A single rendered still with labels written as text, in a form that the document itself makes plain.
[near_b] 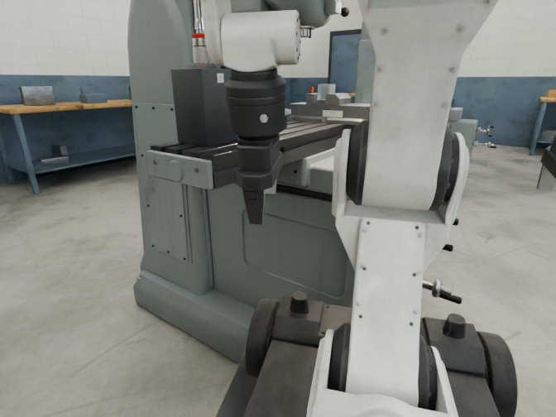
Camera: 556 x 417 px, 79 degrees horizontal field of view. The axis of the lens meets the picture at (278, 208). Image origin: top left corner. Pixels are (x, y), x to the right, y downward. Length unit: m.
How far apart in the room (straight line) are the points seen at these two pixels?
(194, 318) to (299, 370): 0.94
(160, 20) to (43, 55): 3.87
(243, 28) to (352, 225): 0.34
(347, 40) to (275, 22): 7.85
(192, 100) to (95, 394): 1.20
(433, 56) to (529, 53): 7.14
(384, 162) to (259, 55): 0.23
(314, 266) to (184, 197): 0.63
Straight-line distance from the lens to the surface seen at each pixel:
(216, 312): 1.57
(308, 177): 1.16
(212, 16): 0.49
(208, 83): 0.90
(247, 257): 1.46
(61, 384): 1.76
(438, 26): 0.50
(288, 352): 0.83
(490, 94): 7.63
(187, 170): 0.84
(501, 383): 0.90
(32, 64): 5.24
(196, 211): 1.51
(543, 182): 0.73
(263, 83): 0.48
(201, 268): 1.62
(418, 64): 0.50
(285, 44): 0.47
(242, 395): 0.98
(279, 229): 1.30
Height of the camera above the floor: 1.14
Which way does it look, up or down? 21 degrees down
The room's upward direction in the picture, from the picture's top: straight up
